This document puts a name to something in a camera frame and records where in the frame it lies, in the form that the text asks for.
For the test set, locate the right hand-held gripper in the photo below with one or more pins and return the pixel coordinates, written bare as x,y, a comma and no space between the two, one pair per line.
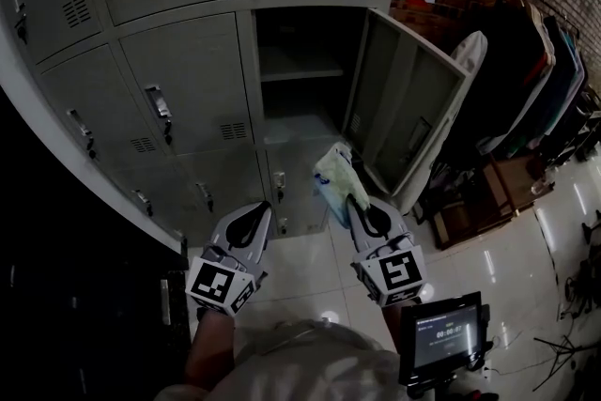
396,270

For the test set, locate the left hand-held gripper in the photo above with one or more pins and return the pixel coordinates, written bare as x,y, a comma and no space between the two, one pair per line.
217,279

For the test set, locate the white green plastic bag item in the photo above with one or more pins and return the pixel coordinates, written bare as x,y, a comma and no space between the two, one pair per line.
339,177

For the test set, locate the grey metal locker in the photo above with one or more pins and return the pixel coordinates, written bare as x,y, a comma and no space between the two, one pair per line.
188,70

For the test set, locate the person's right forearm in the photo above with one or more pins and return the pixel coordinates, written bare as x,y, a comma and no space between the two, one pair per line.
392,326

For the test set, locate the person's left forearm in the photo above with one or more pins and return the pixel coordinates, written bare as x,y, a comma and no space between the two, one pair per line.
209,352

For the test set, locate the locker key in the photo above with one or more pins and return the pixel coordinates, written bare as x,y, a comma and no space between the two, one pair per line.
167,132
90,148
21,29

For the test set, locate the grey locker door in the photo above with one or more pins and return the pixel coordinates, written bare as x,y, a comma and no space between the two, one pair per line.
408,98

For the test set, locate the black monitor screen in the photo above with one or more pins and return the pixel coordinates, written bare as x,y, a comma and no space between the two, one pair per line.
443,338

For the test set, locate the brown cardboard box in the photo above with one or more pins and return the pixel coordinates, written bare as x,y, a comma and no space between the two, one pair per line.
509,183

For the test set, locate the person's white shirt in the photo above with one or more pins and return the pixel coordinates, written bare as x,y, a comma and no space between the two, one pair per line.
300,366

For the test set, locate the black cabinet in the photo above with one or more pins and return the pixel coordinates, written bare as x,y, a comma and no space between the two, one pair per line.
70,258

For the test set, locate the white ironing board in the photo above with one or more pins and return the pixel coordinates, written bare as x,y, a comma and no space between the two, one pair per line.
469,56

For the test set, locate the hanging clothes row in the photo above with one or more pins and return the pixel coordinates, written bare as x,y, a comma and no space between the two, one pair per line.
530,80

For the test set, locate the black tripod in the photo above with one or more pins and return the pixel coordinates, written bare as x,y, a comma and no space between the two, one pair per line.
561,350

